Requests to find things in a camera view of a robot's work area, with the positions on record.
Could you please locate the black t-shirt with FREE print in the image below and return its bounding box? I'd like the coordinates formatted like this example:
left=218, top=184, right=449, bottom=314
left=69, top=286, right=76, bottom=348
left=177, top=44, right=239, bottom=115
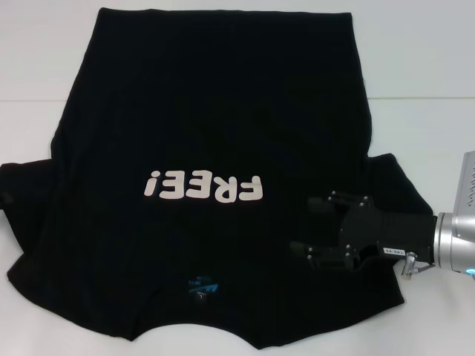
left=0, top=7, right=434, bottom=352

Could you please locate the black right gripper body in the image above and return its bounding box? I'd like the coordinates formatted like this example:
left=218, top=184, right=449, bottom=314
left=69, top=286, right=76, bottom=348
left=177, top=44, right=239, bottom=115
left=338, top=205, right=438, bottom=271

